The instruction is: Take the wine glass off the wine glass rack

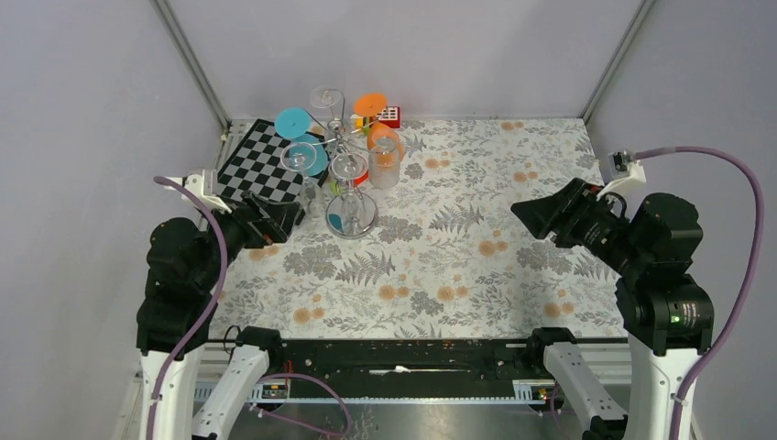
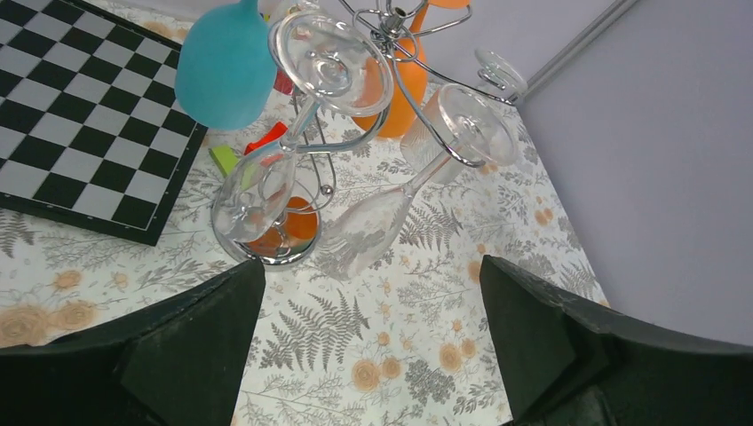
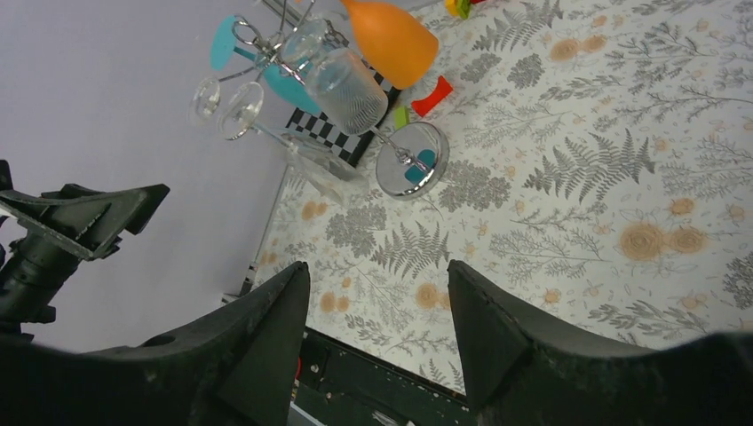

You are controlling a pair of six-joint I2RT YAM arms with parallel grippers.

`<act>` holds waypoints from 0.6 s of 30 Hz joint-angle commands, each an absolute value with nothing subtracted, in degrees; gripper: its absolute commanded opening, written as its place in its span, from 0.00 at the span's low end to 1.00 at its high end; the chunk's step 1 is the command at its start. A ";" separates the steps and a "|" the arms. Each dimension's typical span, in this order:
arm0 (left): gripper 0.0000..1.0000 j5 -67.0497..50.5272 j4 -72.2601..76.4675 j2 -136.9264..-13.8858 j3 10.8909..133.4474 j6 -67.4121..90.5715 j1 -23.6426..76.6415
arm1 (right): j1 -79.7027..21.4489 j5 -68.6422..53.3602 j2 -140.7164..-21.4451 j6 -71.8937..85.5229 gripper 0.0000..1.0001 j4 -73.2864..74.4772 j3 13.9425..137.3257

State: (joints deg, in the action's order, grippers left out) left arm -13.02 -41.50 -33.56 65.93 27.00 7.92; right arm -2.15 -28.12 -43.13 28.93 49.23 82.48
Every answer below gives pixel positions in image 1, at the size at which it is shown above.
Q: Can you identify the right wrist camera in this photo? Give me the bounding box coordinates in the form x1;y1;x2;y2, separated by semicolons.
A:
597;150;647;199

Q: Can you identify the blue wine glass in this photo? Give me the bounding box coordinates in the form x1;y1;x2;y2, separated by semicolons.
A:
274;107;312;139
291;134;329;177

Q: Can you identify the purple cable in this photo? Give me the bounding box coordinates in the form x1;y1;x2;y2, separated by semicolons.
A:
145;176;229;440
634;145;766;440

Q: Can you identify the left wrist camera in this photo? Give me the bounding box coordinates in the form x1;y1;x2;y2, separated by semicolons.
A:
181;169;232;214

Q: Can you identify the clear wine glass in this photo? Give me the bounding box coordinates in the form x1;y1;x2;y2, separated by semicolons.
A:
310;85;347;140
281;142;324;219
327;152;367;237

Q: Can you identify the chrome wine glass rack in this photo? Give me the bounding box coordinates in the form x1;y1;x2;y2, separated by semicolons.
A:
310;87;387;240

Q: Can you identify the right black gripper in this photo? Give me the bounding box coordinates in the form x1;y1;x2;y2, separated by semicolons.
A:
509;173;646;271

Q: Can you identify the black white checkerboard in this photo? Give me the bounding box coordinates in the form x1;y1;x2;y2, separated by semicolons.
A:
214;119;302;203

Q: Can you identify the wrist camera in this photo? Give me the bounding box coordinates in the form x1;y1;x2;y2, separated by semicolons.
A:
181;169;232;214
597;150;647;199

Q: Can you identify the floral tablecloth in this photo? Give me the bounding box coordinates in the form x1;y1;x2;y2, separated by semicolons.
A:
210;119;625;338

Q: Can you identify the red white block toy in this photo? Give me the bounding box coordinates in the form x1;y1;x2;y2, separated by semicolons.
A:
351;106;401;134

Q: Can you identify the orange wine glass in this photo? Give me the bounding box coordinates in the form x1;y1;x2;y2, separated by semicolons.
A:
351;93;405;160

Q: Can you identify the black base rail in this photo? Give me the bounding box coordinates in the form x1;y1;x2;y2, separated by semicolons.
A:
268;339;553;402

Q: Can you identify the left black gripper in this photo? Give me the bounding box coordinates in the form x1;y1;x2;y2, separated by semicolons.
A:
195;187;302;287

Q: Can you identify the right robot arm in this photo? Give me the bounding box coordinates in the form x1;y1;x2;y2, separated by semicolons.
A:
511;178;714;439

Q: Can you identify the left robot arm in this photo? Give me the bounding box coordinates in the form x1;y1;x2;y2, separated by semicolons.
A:
137;192;304;439

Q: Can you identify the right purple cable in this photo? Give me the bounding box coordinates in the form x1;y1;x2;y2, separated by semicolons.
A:
634;145;766;440

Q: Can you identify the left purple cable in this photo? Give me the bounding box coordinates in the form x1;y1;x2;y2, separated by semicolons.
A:
145;176;229;440

